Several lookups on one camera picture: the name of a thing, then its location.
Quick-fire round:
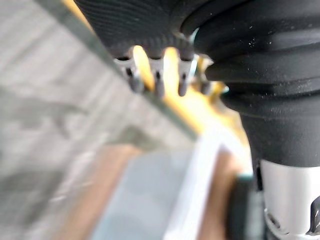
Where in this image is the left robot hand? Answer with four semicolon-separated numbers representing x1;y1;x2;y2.
74;0;320;240

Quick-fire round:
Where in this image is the yellow metal shelf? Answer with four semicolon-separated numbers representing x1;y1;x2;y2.
34;0;252;157

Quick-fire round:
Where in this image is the brown cardboard box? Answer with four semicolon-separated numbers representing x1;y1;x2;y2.
49;124;254;240

